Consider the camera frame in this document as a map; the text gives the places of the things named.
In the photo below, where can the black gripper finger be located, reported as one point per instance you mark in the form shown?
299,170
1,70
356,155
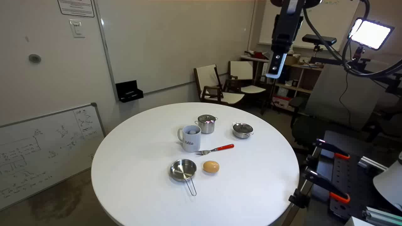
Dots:
272,66
280,65

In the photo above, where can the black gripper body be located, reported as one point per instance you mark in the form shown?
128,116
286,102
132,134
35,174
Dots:
285,33

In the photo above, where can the steel cup with lid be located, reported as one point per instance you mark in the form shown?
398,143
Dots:
206,126

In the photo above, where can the white ceramic mug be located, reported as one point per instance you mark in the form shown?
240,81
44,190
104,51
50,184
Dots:
189,141

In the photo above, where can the wooden shelf unit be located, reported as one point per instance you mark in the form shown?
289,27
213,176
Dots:
299,82

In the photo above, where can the grey panel board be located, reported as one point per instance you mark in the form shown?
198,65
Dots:
343,96

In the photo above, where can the bright LED light panel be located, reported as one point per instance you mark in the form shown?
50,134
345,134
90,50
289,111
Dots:
370,33

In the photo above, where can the silver spoon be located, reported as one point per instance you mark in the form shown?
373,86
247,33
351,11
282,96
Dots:
218,149

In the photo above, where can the brown bread roll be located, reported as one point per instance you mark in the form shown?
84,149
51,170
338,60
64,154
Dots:
211,168

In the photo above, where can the white lamp shade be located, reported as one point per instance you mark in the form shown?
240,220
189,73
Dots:
390,184

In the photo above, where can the small whiteboard with drawings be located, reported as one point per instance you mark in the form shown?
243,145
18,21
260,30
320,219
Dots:
45,151

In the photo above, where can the black bar camera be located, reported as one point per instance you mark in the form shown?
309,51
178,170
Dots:
319,40

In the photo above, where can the large wall whiteboard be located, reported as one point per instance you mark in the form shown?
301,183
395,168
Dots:
175,42

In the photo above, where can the green metal rail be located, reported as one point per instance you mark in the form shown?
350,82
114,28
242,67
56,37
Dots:
383,218

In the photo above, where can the white wall switch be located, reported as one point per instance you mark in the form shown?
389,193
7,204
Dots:
76,28

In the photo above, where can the paper wall sign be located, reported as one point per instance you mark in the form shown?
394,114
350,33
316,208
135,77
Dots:
75,7

